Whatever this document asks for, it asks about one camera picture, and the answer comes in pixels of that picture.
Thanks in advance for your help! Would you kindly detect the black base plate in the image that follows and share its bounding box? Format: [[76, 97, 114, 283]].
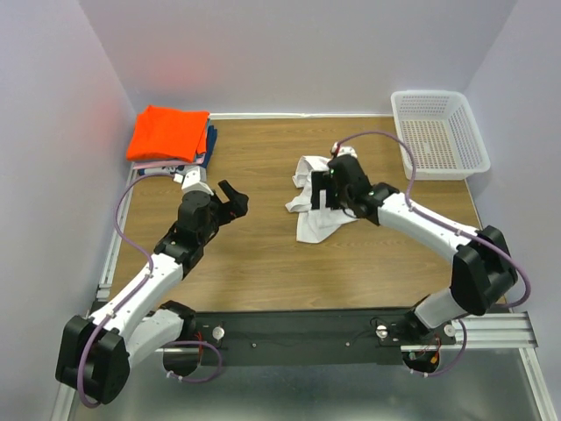
[[161, 306, 444, 378]]

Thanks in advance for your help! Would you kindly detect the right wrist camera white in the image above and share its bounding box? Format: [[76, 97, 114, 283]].
[[330, 142, 358, 160]]

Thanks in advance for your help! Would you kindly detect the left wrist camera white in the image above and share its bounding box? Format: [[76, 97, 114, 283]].
[[173, 166, 214, 196]]

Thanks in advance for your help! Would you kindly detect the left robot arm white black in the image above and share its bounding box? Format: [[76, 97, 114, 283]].
[[55, 180, 249, 409]]

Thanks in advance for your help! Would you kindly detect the blue white folded t shirt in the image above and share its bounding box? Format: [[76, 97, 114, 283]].
[[132, 125, 218, 175]]

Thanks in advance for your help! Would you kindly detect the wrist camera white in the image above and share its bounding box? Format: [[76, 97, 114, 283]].
[[330, 142, 358, 160], [173, 166, 214, 196]]

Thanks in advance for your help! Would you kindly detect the white plastic basket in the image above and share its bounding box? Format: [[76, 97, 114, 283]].
[[390, 90, 491, 181]]

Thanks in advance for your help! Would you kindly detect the orange folded t shirt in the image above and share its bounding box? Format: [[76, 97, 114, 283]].
[[126, 105, 209, 162]]

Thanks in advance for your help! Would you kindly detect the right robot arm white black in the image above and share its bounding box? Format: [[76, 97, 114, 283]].
[[311, 155, 518, 344]]

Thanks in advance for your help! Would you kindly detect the left side aluminium rail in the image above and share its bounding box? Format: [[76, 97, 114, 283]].
[[96, 168, 137, 302]]

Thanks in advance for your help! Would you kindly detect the aluminium frame rail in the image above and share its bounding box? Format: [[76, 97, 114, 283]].
[[134, 302, 536, 372]]

